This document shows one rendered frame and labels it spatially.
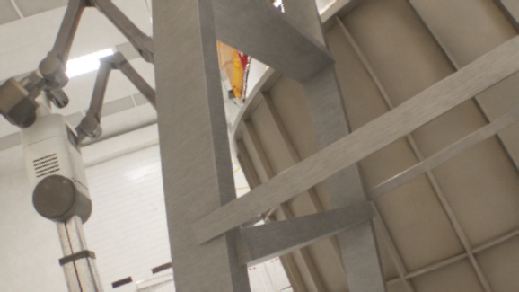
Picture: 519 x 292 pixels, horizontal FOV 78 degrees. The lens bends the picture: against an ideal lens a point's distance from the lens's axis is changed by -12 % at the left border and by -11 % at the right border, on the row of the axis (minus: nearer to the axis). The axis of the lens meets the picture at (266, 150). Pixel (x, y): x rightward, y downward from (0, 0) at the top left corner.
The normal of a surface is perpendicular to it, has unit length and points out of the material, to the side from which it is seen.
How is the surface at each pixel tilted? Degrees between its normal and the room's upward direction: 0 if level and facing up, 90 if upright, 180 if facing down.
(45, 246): 90
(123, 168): 90
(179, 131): 87
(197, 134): 87
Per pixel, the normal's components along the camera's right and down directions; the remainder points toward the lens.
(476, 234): -0.59, -0.01
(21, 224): 0.14, -0.38
